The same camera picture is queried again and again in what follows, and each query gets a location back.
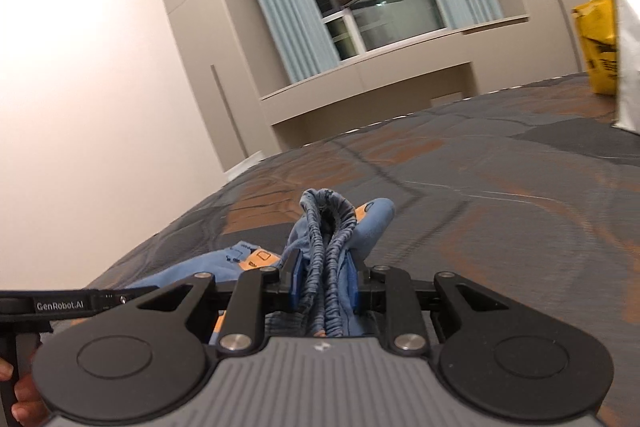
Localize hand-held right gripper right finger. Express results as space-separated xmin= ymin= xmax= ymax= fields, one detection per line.
xmin=347 ymin=257 xmax=506 ymax=354

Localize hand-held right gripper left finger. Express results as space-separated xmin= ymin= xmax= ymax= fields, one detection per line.
xmin=136 ymin=248 xmax=308 ymax=354

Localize blue printed pants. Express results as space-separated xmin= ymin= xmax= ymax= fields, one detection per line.
xmin=120 ymin=188 xmax=397 ymax=340

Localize person's left hand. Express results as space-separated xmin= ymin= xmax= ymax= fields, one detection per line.
xmin=0 ymin=358 xmax=51 ymax=426

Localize grey quilted mattress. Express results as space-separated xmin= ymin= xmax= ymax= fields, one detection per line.
xmin=85 ymin=73 xmax=640 ymax=427

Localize beige window sill cabinet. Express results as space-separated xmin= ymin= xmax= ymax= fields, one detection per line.
xmin=260 ymin=14 xmax=531 ymax=144

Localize beige built-in wardrobe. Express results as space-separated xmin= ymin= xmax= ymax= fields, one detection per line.
xmin=472 ymin=0 xmax=587 ymax=94
xmin=154 ymin=0 xmax=283 ymax=175

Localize yellow paper bag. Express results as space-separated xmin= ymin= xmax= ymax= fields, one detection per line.
xmin=571 ymin=0 xmax=621 ymax=96

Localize white shopping bag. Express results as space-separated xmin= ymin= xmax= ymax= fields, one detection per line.
xmin=607 ymin=0 xmax=640 ymax=132

